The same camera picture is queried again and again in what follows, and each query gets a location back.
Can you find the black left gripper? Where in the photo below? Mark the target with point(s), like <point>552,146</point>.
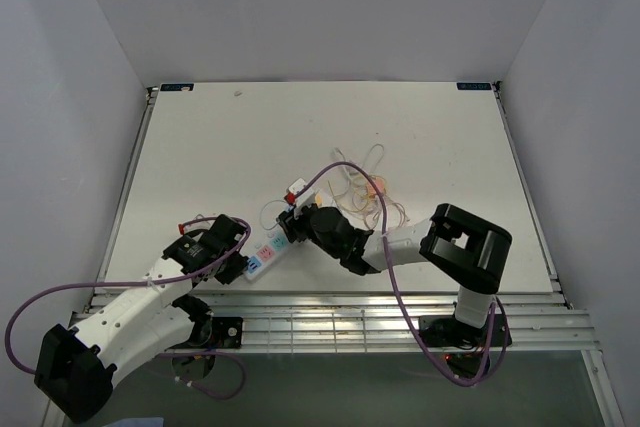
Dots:
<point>238,264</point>

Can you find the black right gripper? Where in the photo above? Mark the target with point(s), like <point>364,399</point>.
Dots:
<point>293,223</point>

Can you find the white colourful power strip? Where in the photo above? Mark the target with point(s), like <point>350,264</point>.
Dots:
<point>268,244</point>

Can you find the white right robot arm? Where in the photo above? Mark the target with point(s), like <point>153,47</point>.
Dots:
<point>468,249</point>

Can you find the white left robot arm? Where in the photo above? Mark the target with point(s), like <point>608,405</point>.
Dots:
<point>79,367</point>

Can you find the pink charger plug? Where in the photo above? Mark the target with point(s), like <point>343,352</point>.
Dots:
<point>376,185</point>

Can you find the blue label left corner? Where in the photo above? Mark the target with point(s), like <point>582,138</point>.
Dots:
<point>177,87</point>

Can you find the blue label corner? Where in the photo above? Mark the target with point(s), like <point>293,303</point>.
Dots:
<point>177,87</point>
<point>474,86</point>

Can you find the blue label right corner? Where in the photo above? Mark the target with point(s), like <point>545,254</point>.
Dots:
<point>474,86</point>

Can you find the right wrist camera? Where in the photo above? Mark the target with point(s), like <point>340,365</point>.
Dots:
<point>298,195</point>

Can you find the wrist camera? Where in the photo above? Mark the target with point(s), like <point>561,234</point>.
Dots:
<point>196,227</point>
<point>298,195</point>

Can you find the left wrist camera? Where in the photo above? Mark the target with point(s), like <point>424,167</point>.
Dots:
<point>196,227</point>

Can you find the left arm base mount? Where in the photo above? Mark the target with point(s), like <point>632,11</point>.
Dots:
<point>222,332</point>

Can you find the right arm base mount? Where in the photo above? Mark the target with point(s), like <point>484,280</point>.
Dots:
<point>446,331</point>

